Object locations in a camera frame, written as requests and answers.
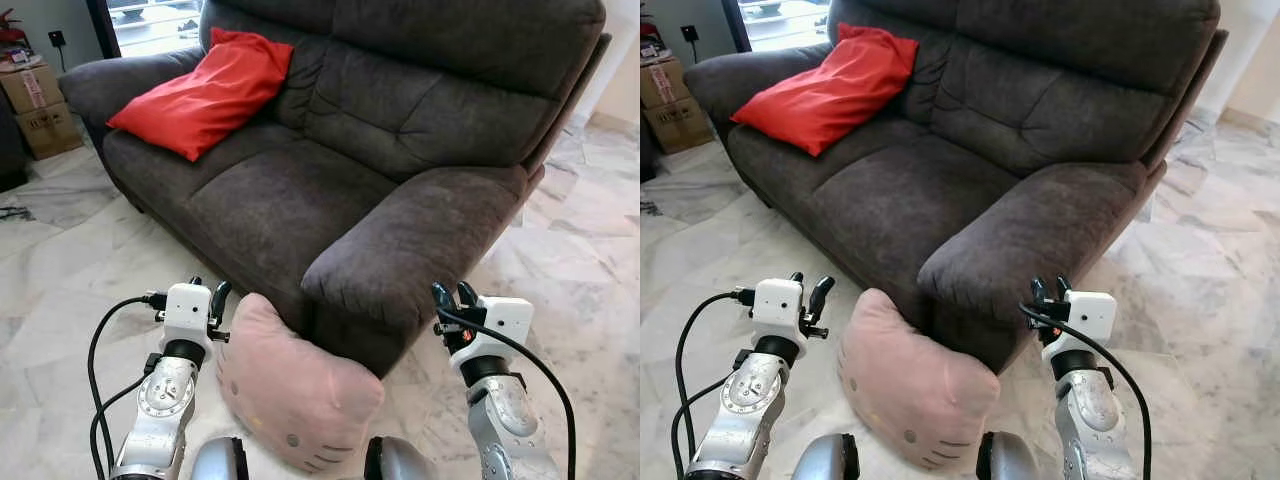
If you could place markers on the pink cat face pillow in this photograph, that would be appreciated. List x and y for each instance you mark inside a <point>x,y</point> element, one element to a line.
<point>300,400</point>
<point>920,395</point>

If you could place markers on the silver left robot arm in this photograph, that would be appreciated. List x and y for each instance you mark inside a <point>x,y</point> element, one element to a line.
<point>165,400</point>
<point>750,395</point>

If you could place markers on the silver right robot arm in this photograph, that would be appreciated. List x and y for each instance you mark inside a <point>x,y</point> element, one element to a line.
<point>510,410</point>
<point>1095,410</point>

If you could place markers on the dark grey fabric sofa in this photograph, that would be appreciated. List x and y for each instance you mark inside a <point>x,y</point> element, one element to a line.
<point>400,130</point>
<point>1030,130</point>

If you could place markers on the red pillow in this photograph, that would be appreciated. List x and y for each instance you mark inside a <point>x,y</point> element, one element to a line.
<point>830,90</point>
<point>200,95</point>

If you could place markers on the silver left robot leg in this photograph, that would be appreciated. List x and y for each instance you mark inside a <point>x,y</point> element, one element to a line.
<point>822,458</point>
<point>215,460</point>

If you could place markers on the silver robot leg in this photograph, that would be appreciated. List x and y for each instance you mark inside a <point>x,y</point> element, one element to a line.
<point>400,460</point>
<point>215,460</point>
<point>822,458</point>
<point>1010,458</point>

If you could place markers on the silver right robot leg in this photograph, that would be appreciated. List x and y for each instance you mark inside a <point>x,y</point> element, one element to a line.
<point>1010,458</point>
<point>400,460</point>

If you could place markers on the large brown cardboard box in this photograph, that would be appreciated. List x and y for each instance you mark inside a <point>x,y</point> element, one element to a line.
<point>680,125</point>
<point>50,130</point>

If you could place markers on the small brown cardboard box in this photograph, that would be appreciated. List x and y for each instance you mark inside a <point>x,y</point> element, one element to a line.
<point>30,88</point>
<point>662,82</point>

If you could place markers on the red fire extinguisher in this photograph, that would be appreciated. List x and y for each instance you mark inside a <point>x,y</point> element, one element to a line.
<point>10,35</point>
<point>650,35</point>

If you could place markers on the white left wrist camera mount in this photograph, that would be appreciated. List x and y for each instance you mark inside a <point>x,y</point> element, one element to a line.
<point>778,303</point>
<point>187,310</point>

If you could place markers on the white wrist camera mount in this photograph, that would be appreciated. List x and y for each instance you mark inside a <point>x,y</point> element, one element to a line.
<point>505,320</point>
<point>187,310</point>
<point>1092,315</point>
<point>778,303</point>

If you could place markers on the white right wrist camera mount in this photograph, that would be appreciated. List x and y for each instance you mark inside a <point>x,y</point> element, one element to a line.
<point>505,320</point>
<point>1092,315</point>

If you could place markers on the bright window with dark frame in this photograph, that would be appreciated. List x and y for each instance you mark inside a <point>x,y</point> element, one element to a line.
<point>150,25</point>
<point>785,22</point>

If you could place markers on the black wall socket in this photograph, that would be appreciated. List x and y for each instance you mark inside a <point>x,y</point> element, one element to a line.
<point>57,39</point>
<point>690,33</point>

